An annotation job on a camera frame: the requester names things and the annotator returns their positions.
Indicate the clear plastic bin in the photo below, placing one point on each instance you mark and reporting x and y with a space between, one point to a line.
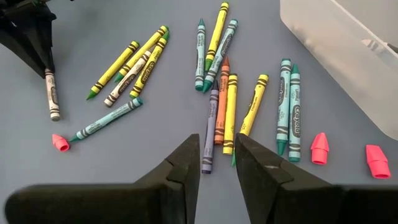
342 62

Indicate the green crayon yellow wrapper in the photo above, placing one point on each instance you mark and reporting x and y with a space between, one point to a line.
146 46
255 102
112 71
230 112
146 71
217 34

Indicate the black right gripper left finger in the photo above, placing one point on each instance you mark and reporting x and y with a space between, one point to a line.
124 205

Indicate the teal crayon light-blue wrapper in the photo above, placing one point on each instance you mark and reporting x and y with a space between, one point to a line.
294 124
105 119
222 53
283 102
200 56

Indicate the pink eraser cap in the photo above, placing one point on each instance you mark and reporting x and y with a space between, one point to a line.
319 151
377 163
60 143

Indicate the white-wrapped crayon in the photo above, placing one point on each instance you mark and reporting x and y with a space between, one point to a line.
53 99
124 82

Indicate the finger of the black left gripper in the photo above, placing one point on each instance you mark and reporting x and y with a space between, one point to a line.
46 34
21 40

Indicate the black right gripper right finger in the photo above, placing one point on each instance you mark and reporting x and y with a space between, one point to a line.
295 202

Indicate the blue-violet crayon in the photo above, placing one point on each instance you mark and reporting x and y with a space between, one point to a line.
211 124

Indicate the orange crayon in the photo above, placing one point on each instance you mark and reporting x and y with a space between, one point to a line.
221 102

